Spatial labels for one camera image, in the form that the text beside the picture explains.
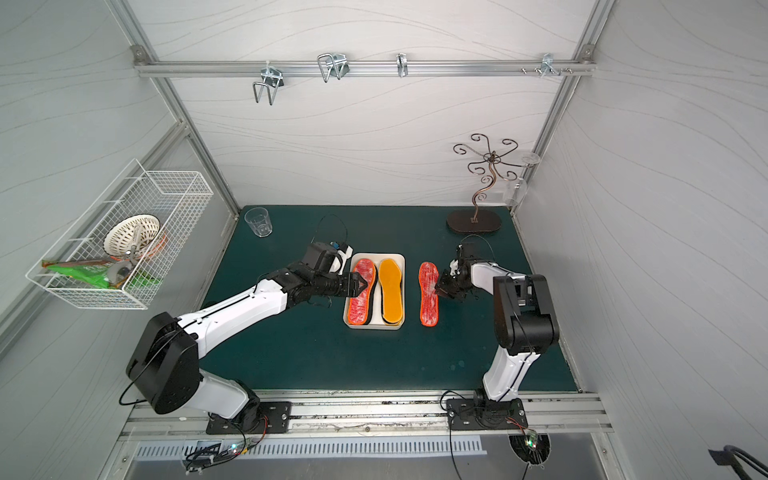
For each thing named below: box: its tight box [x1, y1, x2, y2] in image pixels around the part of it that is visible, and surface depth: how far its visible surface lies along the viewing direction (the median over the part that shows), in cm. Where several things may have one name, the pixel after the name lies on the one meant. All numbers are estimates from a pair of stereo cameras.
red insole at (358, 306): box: [348, 258, 376, 326], surface depth 92 cm
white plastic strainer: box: [103, 214, 161, 259], surface depth 67 cm
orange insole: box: [379, 258, 403, 325], surface depth 97 cm
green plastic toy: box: [41, 260, 162, 289], surface depth 56 cm
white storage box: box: [344, 253, 406, 330], surface depth 93 cm
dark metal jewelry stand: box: [447, 133, 533, 234], surface depth 100 cm
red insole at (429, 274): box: [418, 261, 440, 327], surface depth 98 cm
